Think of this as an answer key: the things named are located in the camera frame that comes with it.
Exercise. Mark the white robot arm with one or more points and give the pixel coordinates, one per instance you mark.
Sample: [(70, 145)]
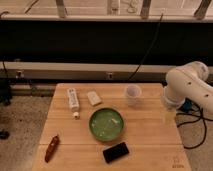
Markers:
[(188, 81)]

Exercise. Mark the white rectangular block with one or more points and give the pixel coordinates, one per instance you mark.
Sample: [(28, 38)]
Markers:
[(93, 98)]

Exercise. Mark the clear plastic cup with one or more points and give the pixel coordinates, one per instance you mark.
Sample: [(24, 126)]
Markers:
[(132, 94)]

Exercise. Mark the white tube with cap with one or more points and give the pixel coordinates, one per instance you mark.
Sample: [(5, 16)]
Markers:
[(73, 102)]

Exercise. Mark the green round plate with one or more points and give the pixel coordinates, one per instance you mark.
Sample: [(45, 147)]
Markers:
[(106, 124)]

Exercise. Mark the black smartphone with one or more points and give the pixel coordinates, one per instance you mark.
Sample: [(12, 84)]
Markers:
[(115, 152)]

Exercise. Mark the blue power adapter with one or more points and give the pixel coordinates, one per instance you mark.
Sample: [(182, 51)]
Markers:
[(187, 106)]

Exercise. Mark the black object left edge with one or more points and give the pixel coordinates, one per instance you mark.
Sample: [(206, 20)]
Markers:
[(5, 92)]

